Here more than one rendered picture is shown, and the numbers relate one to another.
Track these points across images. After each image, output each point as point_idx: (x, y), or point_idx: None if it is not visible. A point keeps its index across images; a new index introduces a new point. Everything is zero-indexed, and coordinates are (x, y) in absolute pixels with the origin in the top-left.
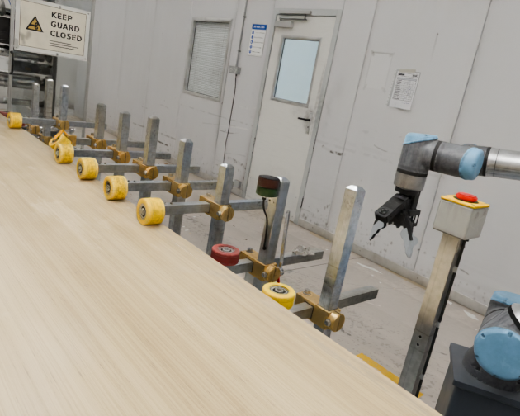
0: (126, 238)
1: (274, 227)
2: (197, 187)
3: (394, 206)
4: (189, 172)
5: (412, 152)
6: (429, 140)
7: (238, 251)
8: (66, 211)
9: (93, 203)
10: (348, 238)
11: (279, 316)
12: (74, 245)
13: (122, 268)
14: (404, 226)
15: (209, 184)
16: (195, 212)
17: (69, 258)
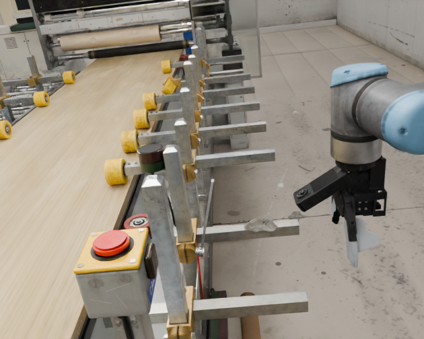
0: (74, 201)
1: (175, 203)
2: (218, 134)
3: (318, 187)
4: (247, 109)
5: (333, 101)
6: (352, 81)
7: (147, 225)
8: (73, 169)
9: (107, 158)
10: (160, 245)
11: (54, 326)
12: (24, 208)
13: (19, 238)
14: (344, 217)
15: (232, 129)
16: (163, 171)
17: (1, 222)
